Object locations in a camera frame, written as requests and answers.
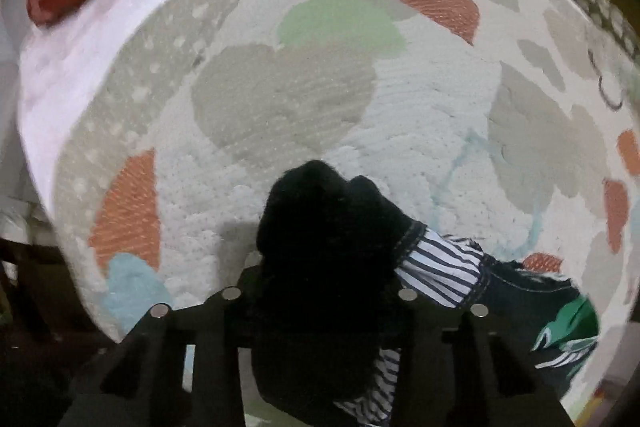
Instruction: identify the heart-print knitted blanket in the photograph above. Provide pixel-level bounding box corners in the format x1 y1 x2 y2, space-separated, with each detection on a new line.
50 0 640 427

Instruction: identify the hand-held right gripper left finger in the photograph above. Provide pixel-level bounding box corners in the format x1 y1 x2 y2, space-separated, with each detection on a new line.
56 256 263 427

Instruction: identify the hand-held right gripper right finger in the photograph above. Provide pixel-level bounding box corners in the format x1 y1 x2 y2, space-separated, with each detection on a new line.
384 288 577 427

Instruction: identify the dark wooden furniture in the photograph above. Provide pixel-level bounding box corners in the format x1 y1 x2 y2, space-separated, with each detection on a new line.
0 205 108 427

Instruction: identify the pale pink bedsheet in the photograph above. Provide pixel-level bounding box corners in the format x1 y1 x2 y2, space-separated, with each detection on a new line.
17 0 301 204

